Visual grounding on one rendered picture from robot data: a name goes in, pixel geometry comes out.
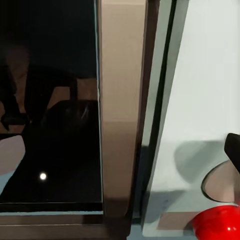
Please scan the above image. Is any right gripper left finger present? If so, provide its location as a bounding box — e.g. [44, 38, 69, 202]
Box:
[0, 133, 27, 194]

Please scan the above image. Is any microwave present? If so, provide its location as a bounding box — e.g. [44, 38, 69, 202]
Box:
[0, 0, 240, 240]

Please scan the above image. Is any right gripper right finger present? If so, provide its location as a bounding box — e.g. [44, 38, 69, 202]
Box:
[224, 132, 240, 173]

